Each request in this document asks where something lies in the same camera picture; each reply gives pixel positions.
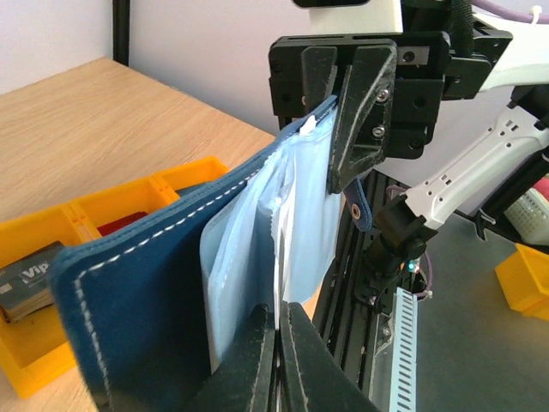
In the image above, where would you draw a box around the blue leather card holder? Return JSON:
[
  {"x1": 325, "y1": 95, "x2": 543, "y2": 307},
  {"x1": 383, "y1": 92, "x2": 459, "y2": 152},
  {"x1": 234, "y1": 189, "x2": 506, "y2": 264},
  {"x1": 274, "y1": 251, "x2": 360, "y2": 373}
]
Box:
[{"x1": 48, "y1": 104, "x2": 341, "y2": 411}]

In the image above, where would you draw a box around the yellow triple storage bin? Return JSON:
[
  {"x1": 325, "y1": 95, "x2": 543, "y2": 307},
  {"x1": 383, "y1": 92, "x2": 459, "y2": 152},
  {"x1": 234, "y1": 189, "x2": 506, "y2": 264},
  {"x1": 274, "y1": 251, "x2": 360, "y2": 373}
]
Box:
[{"x1": 1, "y1": 156, "x2": 228, "y2": 398}]

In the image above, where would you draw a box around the yellow bin at right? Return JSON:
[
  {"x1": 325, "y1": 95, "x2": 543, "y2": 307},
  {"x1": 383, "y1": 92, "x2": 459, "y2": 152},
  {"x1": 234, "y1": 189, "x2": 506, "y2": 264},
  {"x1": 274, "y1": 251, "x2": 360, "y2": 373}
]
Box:
[{"x1": 495, "y1": 244, "x2": 549, "y2": 321}]

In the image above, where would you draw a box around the black card stack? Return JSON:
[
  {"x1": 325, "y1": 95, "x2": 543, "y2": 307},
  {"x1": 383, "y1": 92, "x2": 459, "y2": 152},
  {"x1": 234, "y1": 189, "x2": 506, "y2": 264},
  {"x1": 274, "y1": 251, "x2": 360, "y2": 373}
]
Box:
[{"x1": 1, "y1": 241, "x2": 63, "y2": 323}]

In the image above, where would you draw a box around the light blue cable duct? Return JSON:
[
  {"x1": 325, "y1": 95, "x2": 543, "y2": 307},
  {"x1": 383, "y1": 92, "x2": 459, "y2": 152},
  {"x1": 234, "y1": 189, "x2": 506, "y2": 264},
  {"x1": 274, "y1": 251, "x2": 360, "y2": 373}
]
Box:
[{"x1": 389, "y1": 288, "x2": 418, "y2": 412}]

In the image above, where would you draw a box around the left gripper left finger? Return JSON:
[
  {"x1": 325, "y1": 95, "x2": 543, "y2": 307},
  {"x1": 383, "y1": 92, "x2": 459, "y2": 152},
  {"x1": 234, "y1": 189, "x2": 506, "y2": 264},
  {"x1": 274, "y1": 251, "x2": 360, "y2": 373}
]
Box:
[{"x1": 185, "y1": 305, "x2": 275, "y2": 412}]

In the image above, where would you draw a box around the white mesh basket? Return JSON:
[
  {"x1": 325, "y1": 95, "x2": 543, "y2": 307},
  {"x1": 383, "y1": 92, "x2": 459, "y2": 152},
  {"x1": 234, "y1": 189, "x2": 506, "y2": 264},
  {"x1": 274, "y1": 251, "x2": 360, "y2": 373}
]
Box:
[{"x1": 504, "y1": 175, "x2": 548, "y2": 246}]

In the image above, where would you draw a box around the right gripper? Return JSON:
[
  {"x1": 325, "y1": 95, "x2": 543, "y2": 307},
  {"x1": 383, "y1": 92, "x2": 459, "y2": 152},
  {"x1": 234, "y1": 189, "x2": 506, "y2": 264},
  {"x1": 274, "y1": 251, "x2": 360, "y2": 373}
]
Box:
[{"x1": 268, "y1": 32, "x2": 449, "y2": 194}]

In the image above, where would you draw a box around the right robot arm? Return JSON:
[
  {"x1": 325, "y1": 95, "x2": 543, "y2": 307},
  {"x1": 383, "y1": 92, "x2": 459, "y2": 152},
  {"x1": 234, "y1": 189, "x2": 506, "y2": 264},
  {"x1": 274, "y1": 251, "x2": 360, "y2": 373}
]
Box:
[{"x1": 269, "y1": 1, "x2": 548, "y2": 307}]

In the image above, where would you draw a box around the red card stack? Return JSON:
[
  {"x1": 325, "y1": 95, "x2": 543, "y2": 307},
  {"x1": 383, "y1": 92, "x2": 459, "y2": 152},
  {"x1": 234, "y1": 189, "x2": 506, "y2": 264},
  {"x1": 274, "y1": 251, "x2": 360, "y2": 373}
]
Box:
[{"x1": 97, "y1": 211, "x2": 148, "y2": 236}]

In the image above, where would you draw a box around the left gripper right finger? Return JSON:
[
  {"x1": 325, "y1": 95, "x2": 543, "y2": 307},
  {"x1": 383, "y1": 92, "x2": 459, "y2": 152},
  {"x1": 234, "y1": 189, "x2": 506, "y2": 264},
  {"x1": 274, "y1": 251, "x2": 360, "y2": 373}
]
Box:
[{"x1": 280, "y1": 302, "x2": 377, "y2": 412}]

